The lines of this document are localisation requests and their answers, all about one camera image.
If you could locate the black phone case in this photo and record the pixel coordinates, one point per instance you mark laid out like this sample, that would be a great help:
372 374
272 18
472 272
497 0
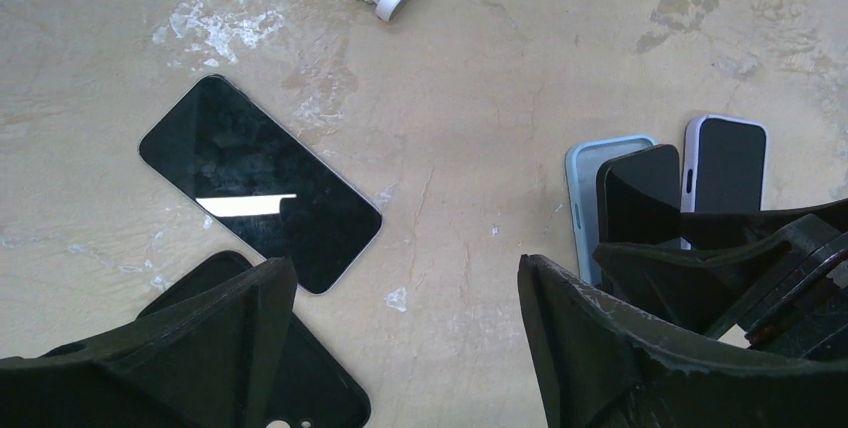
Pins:
311 389

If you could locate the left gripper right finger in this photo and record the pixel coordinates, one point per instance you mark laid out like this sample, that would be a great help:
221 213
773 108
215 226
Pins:
601 362

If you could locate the light blue phone case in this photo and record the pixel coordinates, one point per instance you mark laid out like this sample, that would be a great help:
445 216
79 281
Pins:
582 163

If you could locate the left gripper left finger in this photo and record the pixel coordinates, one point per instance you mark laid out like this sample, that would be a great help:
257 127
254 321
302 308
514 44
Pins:
208 361

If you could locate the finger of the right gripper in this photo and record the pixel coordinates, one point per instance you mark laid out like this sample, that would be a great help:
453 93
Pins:
669 279
780 276

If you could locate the black phone with grey edge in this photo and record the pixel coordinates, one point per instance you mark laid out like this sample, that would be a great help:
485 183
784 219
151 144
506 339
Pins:
261 183

